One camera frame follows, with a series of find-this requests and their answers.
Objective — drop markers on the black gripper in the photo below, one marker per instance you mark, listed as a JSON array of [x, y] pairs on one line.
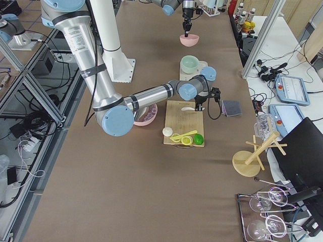
[[200, 100], [187, 12]]

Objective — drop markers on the small pink bowl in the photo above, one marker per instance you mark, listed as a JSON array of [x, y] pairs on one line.
[[190, 40]]

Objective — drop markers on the white ceramic spoon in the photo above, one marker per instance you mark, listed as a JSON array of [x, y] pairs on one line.
[[187, 109]]

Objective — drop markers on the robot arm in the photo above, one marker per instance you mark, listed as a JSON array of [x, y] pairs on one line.
[[90, 30], [168, 6]]

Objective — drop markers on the lemon slice stack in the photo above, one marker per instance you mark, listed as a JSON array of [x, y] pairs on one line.
[[187, 140]]

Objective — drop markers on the large pink bowl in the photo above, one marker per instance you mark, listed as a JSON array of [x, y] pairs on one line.
[[145, 116]]

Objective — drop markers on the bamboo cutting board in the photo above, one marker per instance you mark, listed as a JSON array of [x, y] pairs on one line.
[[183, 121]]

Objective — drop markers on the yellow plastic knife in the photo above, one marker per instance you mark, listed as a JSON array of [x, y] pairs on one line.
[[178, 137]]

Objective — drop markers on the grey folded cloth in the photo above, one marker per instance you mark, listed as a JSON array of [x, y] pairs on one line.
[[231, 108]]

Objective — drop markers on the cup rack with cups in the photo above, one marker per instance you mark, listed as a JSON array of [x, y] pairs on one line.
[[211, 7]]

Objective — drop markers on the green lime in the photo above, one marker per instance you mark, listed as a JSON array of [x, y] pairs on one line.
[[198, 139]]

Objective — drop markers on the green stacked bowls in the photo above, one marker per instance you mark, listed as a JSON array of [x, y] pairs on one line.
[[189, 64]]

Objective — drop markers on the cream rabbit tray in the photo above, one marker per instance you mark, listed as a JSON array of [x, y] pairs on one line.
[[185, 77]]

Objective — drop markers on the wooden cup tree stand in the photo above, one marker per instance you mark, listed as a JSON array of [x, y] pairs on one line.
[[249, 164]]

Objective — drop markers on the blue teach pendant near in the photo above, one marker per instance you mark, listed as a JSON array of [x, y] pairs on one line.
[[286, 117]]

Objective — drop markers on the blue teach pendant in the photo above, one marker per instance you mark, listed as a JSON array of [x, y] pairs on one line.
[[291, 90], [286, 117]]

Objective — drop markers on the blue teach pendant far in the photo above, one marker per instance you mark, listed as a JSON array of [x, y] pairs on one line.
[[291, 90]]

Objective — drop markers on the black monitor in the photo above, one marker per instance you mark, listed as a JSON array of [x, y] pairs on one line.
[[302, 164]]

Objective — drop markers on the wine glass rack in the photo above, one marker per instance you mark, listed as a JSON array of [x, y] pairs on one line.
[[277, 212]]

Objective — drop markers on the aluminium frame post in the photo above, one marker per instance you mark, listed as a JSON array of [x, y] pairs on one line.
[[265, 30]]

